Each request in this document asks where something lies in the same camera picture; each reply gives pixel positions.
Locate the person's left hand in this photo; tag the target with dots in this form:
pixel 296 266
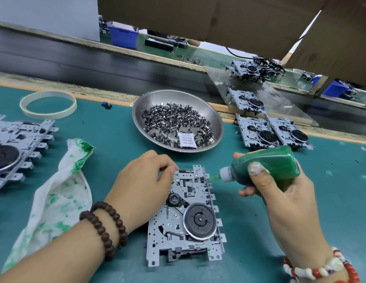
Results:
pixel 139 185

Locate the person's right hand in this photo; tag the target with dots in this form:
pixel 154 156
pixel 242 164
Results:
pixel 289 215

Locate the green glue squeeze bottle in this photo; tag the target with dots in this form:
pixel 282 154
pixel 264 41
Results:
pixel 277 162

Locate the metal mechanism chassis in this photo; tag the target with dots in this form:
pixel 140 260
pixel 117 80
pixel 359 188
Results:
pixel 12 150
pixel 183 218

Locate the pile of small metal parts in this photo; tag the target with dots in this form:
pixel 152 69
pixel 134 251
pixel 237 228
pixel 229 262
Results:
pixel 177 123

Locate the finished mechanisms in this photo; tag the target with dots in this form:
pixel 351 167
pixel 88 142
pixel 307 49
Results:
pixel 259 135

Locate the round metal bowl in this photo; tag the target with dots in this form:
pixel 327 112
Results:
pixel 165 97

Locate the black conveyor belt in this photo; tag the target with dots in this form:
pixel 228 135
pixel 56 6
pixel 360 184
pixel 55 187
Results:
pixel 83 61

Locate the person's left forearm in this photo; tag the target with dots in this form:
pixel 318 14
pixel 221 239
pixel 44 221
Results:
pixel 47 256

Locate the white green-stained cloth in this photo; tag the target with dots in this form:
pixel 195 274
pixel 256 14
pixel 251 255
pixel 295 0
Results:
pixel 59 197

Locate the small blue cap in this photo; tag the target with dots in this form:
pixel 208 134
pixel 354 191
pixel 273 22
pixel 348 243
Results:
pixel 106 105

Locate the clear plastic sheet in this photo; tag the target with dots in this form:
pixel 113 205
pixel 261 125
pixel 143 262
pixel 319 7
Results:
pixel 283 106

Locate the blue plastic bin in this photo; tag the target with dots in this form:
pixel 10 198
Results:
pixel 335 88
pixel 124 37

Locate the black flat box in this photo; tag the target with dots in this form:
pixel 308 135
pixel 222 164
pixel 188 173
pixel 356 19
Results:
pixel 159 44

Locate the white paper sign red text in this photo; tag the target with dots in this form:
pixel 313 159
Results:
pixel 47 14

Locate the brown cardboard panel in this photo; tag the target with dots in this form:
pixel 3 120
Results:
pixel 242 20

